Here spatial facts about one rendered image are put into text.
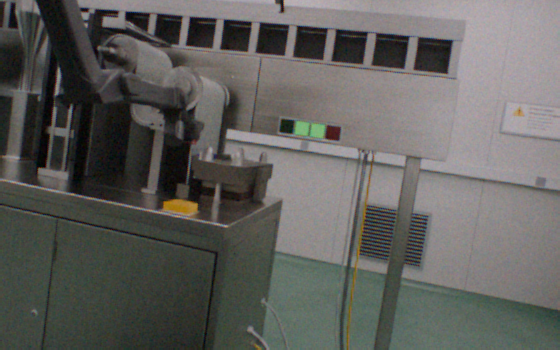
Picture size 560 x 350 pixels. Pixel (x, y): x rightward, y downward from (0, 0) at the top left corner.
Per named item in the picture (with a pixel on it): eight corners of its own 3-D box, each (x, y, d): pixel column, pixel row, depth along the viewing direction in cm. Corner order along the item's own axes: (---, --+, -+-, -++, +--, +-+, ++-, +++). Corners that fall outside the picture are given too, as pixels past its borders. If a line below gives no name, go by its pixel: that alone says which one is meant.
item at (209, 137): (188, 160, 141) (196, 104, 140) (214, 159, 164) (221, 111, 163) (190, 160, 141) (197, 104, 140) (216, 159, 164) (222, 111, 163)
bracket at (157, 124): (140, 192, 137) (152, 97, 136) (150, 190, 144) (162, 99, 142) (154, 194, 136) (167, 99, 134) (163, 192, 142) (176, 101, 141)
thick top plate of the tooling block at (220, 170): (193, 177, 137) (195, 159, 136) (233, 172, 176) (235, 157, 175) (240, 186, 133) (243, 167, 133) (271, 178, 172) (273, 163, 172)
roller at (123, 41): (100, 74, 149) (105, 34, 148) (138, 84, 173) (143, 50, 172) (135, 78, 146) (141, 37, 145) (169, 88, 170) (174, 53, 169)
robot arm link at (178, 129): (185, 89, 120) (155, 90, 121) (179, 123, 115) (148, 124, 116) (195, 113, 131) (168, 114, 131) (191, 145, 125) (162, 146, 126)
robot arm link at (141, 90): (126, 67, 81) (73, 69, 82) (127, 97, 81) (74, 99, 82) (190, 88, 123) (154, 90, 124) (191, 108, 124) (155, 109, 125)
